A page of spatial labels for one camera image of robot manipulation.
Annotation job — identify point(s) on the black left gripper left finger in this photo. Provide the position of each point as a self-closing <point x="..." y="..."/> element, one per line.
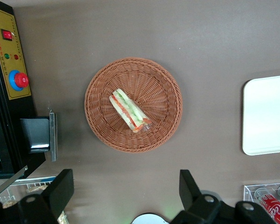
<point x="60" y="191"/>

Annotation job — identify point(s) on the brown snack packet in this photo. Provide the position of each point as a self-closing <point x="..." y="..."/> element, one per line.
<point x="8" y="205"/>
<point x="37" y="187"/>
<point x="61" y="219"/>

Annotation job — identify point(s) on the red rocker switch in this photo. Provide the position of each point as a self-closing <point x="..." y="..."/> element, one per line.
<point x="7" y="35"/>

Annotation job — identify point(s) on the blue tape strip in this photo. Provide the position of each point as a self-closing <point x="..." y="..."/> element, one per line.
<point x="47" y="178"/>

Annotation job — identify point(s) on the triangle sandwich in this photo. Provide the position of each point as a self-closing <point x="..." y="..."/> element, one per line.
<point x="128" y="109"/>

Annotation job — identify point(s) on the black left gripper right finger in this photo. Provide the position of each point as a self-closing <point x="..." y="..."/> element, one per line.
<point x="189" y="189"/>

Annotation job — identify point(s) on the grey metal bar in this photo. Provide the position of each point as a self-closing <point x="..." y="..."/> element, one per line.
<point x="9" y="182"/>

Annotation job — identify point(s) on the red emergency stop button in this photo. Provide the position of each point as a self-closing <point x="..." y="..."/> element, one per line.
<point x="19" y="80"/>

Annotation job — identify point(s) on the cream plastic serving tray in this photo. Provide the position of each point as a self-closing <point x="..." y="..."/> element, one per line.
<point x="266" y="116"/>

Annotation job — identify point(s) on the black side bracket of machine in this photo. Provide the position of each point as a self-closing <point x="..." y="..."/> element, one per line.
<point x="37" y="133"/>

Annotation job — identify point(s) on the black machine with yellow panel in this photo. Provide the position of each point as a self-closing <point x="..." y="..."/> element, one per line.
<point x="0" y="130"/>

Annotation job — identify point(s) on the brown round wicker basket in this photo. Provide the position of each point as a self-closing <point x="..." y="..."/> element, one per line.
<point x="154" y="93"/>

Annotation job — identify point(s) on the clear acrylic bottle rack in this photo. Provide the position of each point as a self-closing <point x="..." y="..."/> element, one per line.
<point x="248" y="193"/>

